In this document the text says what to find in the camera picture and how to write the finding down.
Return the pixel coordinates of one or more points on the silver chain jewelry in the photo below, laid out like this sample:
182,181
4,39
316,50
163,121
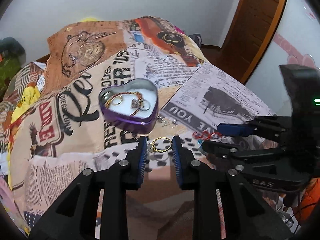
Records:
166,122

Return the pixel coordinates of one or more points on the brown wooden door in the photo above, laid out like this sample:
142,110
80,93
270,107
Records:
251,31

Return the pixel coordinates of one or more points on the newspaper print bed cover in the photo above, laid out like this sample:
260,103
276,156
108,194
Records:
104,85

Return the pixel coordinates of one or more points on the yellow cloth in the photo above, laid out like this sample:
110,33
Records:
29,97

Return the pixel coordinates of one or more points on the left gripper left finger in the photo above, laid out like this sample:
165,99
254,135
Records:
126,174

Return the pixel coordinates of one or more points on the yellow pillow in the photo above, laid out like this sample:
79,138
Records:
89,19

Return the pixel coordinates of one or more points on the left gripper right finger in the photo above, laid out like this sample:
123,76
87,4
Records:
209,186

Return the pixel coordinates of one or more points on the green patterned box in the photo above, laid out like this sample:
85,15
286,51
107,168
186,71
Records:
10,65

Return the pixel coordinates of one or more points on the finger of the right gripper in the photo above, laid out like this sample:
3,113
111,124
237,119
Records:
232,148
240,128

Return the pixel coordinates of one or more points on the dark blue bag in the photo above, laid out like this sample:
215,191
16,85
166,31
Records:
197,39

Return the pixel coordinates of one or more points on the dark green plush toy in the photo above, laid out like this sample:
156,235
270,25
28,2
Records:
10,47

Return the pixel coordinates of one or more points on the pink heart wall sticker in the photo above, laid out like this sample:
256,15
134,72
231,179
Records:
294,56

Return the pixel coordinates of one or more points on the purple heart-shaped tin box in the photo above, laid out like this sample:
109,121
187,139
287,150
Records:
132,107

